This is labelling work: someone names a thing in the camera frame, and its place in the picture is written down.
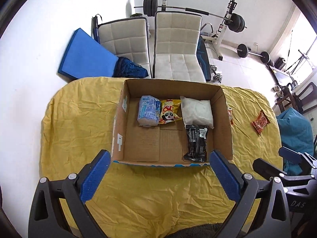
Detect red floral snack bag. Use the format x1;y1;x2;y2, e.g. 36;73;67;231
251;110;270;135

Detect orange panda snack bag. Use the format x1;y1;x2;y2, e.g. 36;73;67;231
227;107;234;125

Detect black snack bag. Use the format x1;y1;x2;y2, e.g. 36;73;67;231
183;125;208;162

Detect white soft packet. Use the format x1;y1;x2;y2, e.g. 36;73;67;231
180;96;214;129

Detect yellow panda snack bag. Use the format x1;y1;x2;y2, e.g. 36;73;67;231
158;99;182;125

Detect blue tissue pack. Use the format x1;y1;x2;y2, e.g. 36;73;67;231
137;95;161;127

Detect teal bean bag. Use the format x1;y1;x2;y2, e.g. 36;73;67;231
276;107;315;175

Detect dark wooden chair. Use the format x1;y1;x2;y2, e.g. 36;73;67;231
275;82;316;114

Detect dark fuzzy garment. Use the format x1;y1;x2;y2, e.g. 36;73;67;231
165;223;222;238

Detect yellow tablecloth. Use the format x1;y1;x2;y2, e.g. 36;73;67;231
40;77;283;237

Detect small dumbbells on floor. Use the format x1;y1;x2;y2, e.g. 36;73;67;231
210;65;222;83

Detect barbell on floor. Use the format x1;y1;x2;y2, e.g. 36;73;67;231
236;44;270;64

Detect open cardboard box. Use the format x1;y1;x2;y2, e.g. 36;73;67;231
111;79;233;167

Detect black blue bench pad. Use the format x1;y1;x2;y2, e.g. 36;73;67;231
196;36;211;82

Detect white weight bench rack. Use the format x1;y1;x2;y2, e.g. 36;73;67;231
201;0;237;61

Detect barbell on rack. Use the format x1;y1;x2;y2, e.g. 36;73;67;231
134;0;247;33

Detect blue foam mat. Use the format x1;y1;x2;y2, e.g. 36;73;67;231
58;28;118;80

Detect dark blue cloth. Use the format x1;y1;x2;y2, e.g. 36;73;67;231
112;57;149;79

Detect right white padded chair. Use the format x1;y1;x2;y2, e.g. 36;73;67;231
153;11;206;83

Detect white padded chair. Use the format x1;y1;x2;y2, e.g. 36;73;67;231
153;11;206;83
98;17;152;79

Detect left white padded chair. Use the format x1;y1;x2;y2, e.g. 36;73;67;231
98;17;152;79

